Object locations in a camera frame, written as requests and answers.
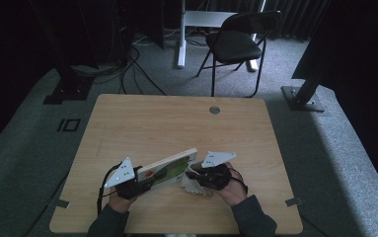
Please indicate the person's left hand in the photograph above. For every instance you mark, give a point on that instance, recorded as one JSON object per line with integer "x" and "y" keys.
{"x": 120, "y": 204}

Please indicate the black folding chair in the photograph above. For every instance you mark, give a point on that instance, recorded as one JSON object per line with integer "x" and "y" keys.
{"x": 234, "y": 46}

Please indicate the person's right hand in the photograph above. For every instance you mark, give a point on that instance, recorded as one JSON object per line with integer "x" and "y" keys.
{"x": 234, "y": 192}

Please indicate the black metal stand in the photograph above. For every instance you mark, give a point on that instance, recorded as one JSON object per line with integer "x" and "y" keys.
{"x": 71, "y": 89}
{"x": 303, "y": 95}

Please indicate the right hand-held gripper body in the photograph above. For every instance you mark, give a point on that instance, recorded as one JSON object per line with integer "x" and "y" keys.
{"x": 217, "y": 177}

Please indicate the black equipment cabinet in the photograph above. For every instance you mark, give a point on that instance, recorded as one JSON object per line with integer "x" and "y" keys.
{"x": 150, "y": 23}

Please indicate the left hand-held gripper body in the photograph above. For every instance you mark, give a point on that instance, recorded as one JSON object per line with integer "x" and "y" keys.
{"x": 124, "y": 174}

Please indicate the grey round table grommet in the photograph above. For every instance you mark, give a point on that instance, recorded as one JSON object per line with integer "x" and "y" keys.
{"x": 214, "y": 110}

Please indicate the grey cloth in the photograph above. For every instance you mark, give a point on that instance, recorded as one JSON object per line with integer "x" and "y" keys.
{"x": 193, "y": 189}

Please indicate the grey tape piece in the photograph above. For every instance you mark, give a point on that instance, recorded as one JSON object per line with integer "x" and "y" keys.
{"x": 62, "y": 203}
{"x": 294, "y": 201}

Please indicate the white picture book green leaf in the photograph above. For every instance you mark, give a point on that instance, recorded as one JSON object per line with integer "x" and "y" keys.
{"x": 173, "y": 164}

